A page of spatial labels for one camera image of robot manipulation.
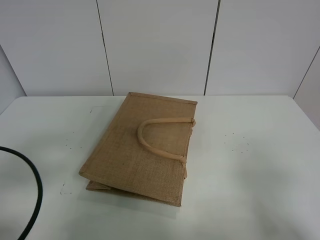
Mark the brown linen tote bag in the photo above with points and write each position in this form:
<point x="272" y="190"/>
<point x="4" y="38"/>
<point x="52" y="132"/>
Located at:
<point x="144" y="150"/>

